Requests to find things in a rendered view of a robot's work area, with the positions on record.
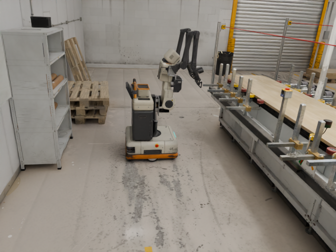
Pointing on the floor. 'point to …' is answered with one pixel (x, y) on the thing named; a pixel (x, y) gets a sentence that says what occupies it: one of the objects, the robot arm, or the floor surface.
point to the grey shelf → (38, 93)
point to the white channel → (326, 62)
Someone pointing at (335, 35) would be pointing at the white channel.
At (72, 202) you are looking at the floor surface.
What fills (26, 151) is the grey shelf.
